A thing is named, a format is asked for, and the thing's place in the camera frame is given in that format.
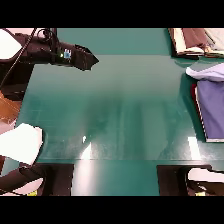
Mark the brown garment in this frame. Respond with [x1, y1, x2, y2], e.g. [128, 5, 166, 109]
[181, 27, 210, 51]

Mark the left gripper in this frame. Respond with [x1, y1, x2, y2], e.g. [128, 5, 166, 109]
[50, 42, 100, 72]

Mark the pale lavender garment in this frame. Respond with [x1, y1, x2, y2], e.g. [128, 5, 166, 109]
[185, 62, 224, 83]

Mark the black cable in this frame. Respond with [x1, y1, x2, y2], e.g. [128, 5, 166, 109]
[0, 27, 38, 88]

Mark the white garment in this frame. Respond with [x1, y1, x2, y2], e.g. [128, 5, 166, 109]
[203, 27, 224, 52]

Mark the purple garment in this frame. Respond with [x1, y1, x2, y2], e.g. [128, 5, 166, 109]
[195, 79, 224, 143]

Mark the dark red garment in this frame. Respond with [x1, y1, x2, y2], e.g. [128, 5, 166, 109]
[190, 83, 202, 118]

